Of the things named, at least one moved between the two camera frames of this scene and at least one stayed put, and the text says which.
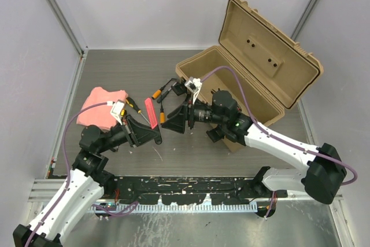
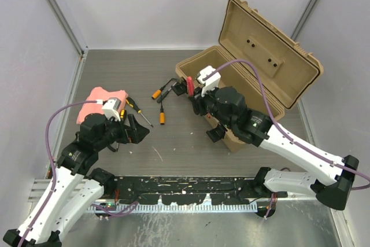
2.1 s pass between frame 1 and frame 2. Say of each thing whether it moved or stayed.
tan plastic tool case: stayed
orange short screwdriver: stayed
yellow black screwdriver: stayed
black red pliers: moved
